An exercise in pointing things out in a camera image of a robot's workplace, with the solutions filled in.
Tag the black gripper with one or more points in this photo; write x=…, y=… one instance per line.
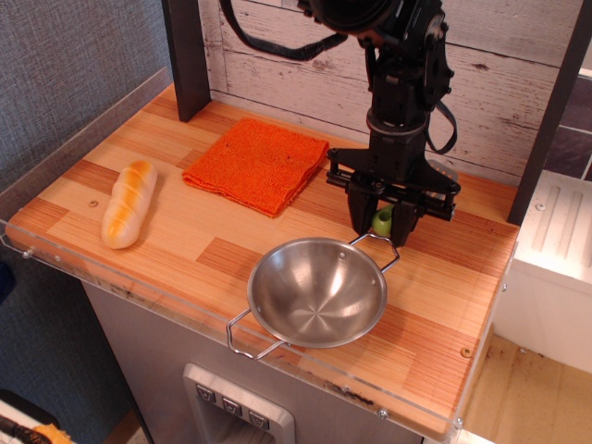
x=393, y=158

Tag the green handled grey spatula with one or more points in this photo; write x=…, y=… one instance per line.
x=383, y=223

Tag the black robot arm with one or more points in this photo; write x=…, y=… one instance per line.
x=408, y=75

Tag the orange folded cloth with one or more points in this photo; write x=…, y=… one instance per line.
x=258, y=165

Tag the white toy sink unit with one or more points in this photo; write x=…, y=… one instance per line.
x=545, y=303

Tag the clear acrylic edge guard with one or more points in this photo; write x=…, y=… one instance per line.
x=417, y=362

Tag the toy bread loaf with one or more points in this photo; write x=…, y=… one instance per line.
x=128, y=206

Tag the grey toy fridge dispenser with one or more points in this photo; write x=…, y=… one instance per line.
x=224, y=412

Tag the yellow object bottom left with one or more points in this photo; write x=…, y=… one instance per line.
x=54, y=434

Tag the steel two-handled pan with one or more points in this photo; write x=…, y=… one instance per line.
x=315, y=293

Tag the dark right upright post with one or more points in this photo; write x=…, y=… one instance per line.
x=558, y=100

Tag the dark upright post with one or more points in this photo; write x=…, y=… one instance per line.
x=558, y=100
x=186, y=49

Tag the dark left upright post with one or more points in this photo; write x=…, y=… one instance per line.
x=186, y=49

